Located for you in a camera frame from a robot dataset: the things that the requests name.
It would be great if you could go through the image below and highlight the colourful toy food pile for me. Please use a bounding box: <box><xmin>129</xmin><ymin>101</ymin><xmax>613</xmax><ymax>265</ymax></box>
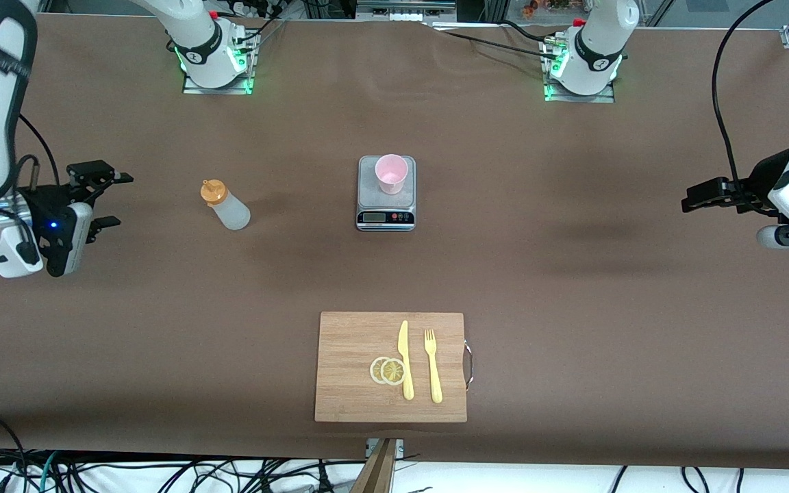
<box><xmin>521</xmin><ymin>0</ymin><xmax>573</xmax><ymax>18</ymax></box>

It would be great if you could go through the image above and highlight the silver digital kitchen scale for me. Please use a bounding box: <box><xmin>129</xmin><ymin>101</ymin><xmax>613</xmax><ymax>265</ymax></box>
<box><xmin>356</xmin><ymin>155</ymin><xmax>416</xmax><ymax>231</ymax></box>

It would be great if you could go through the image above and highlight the wooden cutting board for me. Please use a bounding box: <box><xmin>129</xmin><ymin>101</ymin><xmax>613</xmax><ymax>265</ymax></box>
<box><xmin>314</xmin><ymin>312</ymin><xmax>475</xmax><ymax>423</ymax></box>

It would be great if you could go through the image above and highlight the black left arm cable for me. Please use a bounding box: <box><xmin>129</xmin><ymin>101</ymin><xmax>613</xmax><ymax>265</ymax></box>
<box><xmin>712</xmin><ymin>0</ymin><xmax>772</xmax><ymax>206</ymax></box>

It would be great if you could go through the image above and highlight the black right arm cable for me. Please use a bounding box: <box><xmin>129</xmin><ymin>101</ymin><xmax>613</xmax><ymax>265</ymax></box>
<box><xmin>18</xmin><ymin>113</ymin><xmax>61</xmax><ymax>199</ymax></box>

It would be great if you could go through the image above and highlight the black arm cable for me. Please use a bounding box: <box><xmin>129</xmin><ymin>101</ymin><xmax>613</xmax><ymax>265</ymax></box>
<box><xmin>712</xmin><ymin>0</ymin><xmax>772</xmax><ymax>206</ymax></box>
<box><xmin>18</xmin><ymin>113</ymin><xmax>61</xmax><ymax>199</ymax></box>

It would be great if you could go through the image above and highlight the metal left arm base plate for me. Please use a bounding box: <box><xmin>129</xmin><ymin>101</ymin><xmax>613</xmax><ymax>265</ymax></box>
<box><xmin>543</xmin><ymin>34</ymin><xmax>616</xmax><ymax>103</ymax></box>

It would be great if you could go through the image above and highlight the yellow plastic knife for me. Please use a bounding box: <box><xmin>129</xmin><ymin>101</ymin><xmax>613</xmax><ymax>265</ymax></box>
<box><xmin>398</xmin><ymin>320</ymin><xmax>414</xmax><ymax>401</ymax></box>

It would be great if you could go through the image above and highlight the clear sauce bottle orange cap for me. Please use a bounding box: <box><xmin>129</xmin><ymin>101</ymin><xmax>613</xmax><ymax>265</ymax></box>
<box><xmin>201</xmin><ymin>179</ymin><xmax>251</xmax><ymax>231</ymax></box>

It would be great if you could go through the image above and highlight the pink plastic cup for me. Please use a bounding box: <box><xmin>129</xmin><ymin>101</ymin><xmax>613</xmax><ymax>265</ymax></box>
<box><xmin>375</xmin><ymin>154</ymin><xmax>410</xmax><ymax>195</ymax></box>

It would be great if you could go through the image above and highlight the grey power strip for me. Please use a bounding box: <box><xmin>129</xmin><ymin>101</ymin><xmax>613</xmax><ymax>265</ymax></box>
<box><xmin>355</xmin><ymin>0</ymin><xmax>457</xmax><ymax>25</ymax></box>

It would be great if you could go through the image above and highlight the black cable across table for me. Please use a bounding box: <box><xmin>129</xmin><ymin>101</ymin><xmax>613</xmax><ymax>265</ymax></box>
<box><xmin>429</xmin><ymin>21</ymin><xmax>563</xmax><ymax>59</ymax></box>

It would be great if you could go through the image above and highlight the yellow plastic fork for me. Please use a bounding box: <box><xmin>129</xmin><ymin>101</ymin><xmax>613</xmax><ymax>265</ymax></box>
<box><xmin>424</xmin><ymin>329</ymin><xmax>443</xmax><ymax>404</ymax></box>

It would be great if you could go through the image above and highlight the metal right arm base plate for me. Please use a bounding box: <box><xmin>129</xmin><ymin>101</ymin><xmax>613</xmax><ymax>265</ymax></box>
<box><xmin>182</xmin><ymin>27</ymin><xmax>256</xmax><ymax>95</ymax></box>

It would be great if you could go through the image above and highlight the small metal bracket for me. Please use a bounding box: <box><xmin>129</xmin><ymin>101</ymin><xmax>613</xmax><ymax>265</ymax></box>
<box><xmin>365</xmin><ymin>438</ymin><xmax>404</xmax><ymax>458</ymax></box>

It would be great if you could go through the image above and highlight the teal floor cable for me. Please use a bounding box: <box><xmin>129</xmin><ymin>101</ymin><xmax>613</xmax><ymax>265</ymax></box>
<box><xmin>38</xmin><ymin>451</ymin><xmax>60</xmax><ymax>493</ymax></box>

